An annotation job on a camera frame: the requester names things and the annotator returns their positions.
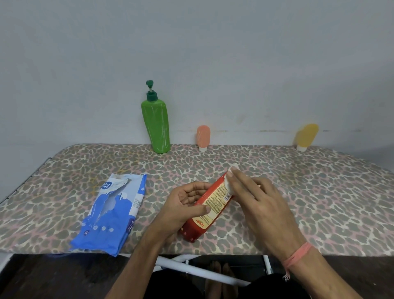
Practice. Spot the green pump dispenser bottle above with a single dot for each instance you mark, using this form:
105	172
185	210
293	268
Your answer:
156	126

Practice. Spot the person's black trousers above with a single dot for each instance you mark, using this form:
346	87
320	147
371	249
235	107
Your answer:
172	286

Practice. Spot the leopard print table cover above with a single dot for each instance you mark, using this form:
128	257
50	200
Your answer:
323	203

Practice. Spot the person's right hand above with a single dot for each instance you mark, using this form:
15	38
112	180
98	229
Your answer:
267	215

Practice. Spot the person's foot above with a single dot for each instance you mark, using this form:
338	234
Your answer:
230	280
213	278

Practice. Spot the person's left hand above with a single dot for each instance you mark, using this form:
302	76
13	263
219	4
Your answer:
172	212

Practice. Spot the person's left thumb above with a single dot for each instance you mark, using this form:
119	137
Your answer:
197	212

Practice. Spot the person's right foot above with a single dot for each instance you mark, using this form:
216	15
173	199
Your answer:
230	280

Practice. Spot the person's left forearm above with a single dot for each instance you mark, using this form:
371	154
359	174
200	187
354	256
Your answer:
138	268

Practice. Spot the person's right forearm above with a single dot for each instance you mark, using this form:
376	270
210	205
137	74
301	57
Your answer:
320	277

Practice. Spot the person's right thumb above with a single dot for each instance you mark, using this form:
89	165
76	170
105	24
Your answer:
235	191

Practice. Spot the person's left foot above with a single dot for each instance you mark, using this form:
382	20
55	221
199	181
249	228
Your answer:
213	278

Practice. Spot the small pink squeeze bottle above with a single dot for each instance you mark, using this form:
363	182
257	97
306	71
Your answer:
203	135

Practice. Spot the blue wet wipes packet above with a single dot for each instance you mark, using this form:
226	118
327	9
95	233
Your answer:
110	218

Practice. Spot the red tube with white cap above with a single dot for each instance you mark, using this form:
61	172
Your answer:
215	198

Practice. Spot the white metal table frame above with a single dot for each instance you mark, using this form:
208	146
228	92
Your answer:
197	269

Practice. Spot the pink thread wristband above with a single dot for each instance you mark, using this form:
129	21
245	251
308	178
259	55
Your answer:
297	256

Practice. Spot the small yellow squeeze bottle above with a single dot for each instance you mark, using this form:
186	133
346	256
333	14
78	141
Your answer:
306	135

